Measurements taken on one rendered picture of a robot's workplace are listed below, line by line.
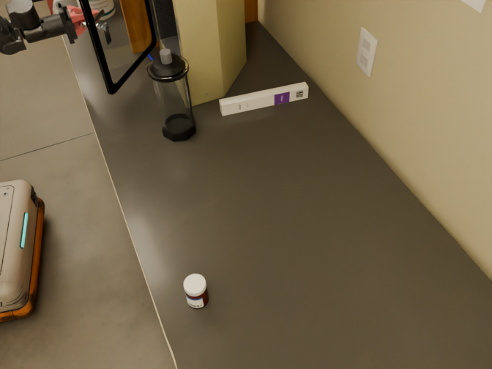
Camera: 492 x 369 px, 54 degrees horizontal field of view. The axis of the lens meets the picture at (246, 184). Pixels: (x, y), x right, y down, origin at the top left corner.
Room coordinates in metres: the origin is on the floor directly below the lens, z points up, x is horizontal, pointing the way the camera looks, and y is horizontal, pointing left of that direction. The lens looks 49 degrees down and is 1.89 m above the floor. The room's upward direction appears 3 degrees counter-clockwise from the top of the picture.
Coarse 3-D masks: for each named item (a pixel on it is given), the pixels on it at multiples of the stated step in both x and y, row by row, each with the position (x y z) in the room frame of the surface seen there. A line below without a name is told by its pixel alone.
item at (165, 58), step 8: (160, 56) 1.06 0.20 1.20; (168, 56) 1.06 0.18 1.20; (176, 56) 1.08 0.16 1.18; (152, 64) 1.06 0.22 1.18; (160, 64) 1.05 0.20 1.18; (168, 64) 1.05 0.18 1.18; (176, 64) 1.05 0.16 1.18; (184, 64) 1.06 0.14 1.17; (160, 72) 1.03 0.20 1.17; (168, 72) 1.03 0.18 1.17; (176, 72) 1.03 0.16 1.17
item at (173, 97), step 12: (180, 72) 1.03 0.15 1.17; (156, 84) 1.03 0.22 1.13; (168, 84) 1.02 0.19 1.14; (180, 84) 1.03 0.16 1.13; (156, 96) 1.05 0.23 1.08; (168, 96) 1.02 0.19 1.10; (180, 96) 1.03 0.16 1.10; (168, 108) 1.02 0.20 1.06; (180, 108) 1.02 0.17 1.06; (168, 120) 1.02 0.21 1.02; (180, 120) 1.02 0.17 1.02; (192, 120) 1.05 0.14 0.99; (168, 132) 1.03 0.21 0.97; (180, 132) 1.02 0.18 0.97
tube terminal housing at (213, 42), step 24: (192, 0) 1.19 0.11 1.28; (216, 0) 1.22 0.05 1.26; (240, 0) 1.37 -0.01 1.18; (192, 24) 1.19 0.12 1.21; (216, 24) 1.21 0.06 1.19; (240, 24) 1.36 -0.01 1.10; (192, 48) 1.18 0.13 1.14; (216, 48) 1.21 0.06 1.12; (240, 48) 1.35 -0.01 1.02; (192, 72) 1.18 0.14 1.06; (216, 72) 1.21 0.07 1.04; (192, 96) 1.18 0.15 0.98; (216, 96) 1.20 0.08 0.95
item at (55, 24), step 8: (48, 16) 1.24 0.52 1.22; (56, 16) 1.24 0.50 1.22; (64, 16) 1.23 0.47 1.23; (48, 24) 1.22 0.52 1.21; (56, 24) 1.22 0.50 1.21; (64, 24) 1.22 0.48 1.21; (48, 32) 1.21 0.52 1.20; (56, 32) 1.22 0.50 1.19; (64, 32) 1.23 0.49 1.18; (72, 40) 1.23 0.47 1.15
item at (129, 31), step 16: (80, 0) 1.17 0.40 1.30; (96, 0) 1.23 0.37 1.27; (112, 0) 1.29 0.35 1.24; (128, 0) 1.36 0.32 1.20; (96, 16) 1.21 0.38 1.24; (112, 16) 1.27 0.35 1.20; (128, 16) 1.34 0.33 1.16; (144, 16) 1.42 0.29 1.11; (112, 32) 1.25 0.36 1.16; (128, 32) 1.32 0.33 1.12; (144, 32) 1.40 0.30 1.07; (112, 48) 1.24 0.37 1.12; (128, 48) 1.30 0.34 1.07; (144, 48) 1.38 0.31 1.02; (112, 64) 1.22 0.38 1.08; (128, 64) 1.29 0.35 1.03; (112, 80) 1.20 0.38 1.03
